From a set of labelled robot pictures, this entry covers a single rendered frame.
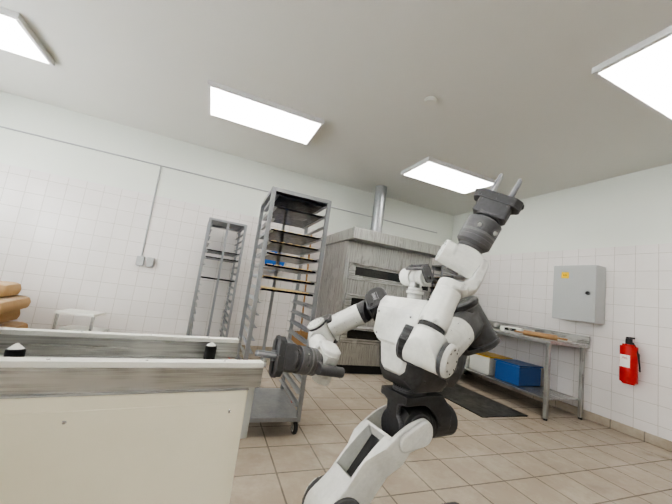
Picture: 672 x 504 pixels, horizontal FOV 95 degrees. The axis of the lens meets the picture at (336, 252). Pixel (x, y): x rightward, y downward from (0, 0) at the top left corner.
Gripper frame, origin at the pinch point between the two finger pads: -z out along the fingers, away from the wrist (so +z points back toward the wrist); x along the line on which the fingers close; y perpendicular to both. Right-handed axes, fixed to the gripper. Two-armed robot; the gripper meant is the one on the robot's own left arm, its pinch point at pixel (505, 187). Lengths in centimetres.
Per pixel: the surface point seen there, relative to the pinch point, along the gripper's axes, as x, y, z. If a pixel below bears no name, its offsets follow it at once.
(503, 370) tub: -30, 411, 48
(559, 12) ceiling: 45, 95, -165
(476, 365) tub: 1, 441, 63
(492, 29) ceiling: 79, 95, -150
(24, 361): 46, -56, 86
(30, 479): 35, -50, 103
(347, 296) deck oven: 173, 305, 72
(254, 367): 26, -20, 74
